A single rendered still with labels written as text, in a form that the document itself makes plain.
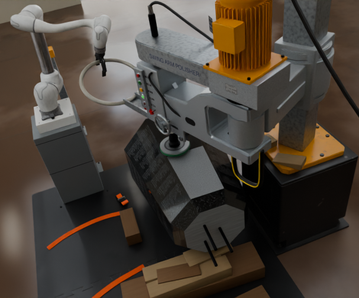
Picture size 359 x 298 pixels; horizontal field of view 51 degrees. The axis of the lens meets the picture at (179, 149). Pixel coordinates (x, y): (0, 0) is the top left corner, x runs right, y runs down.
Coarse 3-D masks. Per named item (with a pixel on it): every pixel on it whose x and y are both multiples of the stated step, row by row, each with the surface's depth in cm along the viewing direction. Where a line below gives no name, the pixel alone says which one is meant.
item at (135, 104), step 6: (138, 96) 285; (126, 102) 280; (132, 102) 284; (138, 102) 283; (132, 108) 277; (138, 108) 271; (144, 114) 269; (174, 132) 250; (180, 138) 242; (186, 138) 243
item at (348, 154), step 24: (264, 168) 266; (312, 168) 255; (336, 168) 257; (264, 192) 283; (288, 192) 255; (312, 192) 264; (336, 192) 274; (264, 216) 298; (288, 216) 271; (312, 216) 282; (336, 216) 293; (288, 240) 290; (312, 240) 296
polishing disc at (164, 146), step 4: (164, 140) 277; (168, 140) 276; (160, 144) 273; (164, 144) 273; (168, 144) 272; (180, 144) 270; (184, 144) 270; (188, 144) 269; (160, 148) 270; (164, 148) 269; (168, 148) 269; (172, 148) 268; (176, 148) 267; (180, 148) 267; (184, 148) 266; (164, 152) 266; (168, 152) 266; (172, 152) 265; (176, 152) 264; (180, 152) 264
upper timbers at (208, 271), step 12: (156, 264) 271; (168, 264) 269; (204, 264) 266; (228, 264) 263; (144, 276) 265; (156, 276) 263; (204, 276) 259; (216, 276) 262; (228, 276) 266; (156, 288) 256; (168, 288) 255; (180, 288) 256; (192, 288) 261
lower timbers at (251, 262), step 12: (228, 252) 282; (240, 252) 281; (252, 252) 279; (240, 264) 273; (252, 264) 272; (240, 276) 268; (252, 276) 272; (264, 276) 276; (132, 288) 270; (144, 288) 269; (204, 288) 264; (216, 288) 268; (228, 288) 273
